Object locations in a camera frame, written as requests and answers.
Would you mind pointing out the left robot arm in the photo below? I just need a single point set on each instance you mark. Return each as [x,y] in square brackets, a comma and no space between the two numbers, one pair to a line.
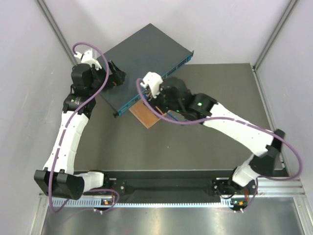
[57,177]

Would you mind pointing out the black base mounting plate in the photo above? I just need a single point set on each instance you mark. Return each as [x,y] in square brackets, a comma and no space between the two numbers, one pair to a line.
[149,187]

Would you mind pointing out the grey table mat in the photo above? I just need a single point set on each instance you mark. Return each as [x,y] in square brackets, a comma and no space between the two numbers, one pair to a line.
[124,143]

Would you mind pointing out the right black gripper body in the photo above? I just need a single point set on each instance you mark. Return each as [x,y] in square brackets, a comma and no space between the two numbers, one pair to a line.
[163,103]

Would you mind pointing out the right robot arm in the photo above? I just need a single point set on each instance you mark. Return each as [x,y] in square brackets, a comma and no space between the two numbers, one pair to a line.
[264,147]

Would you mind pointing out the blue-grey network switch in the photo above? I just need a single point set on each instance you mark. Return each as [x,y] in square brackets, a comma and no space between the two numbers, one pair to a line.
[147,50]

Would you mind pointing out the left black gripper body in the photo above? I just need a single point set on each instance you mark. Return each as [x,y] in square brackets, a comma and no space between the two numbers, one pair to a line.
[99,77]

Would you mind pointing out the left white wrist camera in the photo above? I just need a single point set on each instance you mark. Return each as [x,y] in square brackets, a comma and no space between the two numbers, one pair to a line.
[88,57]

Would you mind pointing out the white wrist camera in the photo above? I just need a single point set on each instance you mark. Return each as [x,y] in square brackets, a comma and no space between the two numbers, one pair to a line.
[152,81]
[88,57]

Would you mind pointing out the wooden board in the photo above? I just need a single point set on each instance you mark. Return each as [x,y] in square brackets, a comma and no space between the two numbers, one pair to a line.
[144,114]

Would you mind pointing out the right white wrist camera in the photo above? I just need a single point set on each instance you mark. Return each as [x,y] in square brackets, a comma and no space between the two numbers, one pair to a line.
[152,81]

